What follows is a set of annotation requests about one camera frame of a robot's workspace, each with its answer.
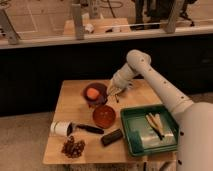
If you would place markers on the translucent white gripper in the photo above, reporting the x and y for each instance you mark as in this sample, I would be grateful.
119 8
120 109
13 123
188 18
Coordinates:
116 86

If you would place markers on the dark brown bowl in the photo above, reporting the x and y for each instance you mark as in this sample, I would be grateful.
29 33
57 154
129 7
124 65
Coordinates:
102 98

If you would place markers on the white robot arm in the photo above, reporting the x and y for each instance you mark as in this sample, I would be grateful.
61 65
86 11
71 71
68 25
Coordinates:
195 141

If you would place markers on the orange fruit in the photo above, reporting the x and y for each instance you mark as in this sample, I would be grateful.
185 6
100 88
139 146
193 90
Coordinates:
92 93

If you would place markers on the orange-red bowl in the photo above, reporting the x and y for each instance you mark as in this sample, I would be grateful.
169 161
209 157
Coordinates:
104 116

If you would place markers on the dark brown rectangular block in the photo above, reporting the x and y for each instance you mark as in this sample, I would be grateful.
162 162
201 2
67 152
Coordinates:
111 137

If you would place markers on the green plastic tray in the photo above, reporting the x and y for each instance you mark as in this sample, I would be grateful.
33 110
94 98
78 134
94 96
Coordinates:
135 125

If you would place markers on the clear plastic bag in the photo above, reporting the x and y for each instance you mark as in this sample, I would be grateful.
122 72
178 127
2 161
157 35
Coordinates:
152 140

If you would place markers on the white mug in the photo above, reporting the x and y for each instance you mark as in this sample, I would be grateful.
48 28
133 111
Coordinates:
61 128

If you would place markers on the background wooden table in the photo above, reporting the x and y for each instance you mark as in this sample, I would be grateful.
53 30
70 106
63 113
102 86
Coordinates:
100 25

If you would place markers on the middle grey metal post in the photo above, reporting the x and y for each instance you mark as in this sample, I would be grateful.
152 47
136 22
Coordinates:
78 22

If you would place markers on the grey metal post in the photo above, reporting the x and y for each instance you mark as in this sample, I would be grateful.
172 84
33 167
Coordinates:
173 17
78 22
11 35

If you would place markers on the right grey metal post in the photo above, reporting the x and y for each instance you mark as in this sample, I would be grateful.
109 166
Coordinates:
173 17

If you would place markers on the left grey metal post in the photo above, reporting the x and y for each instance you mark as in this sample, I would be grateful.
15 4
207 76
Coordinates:
11 35

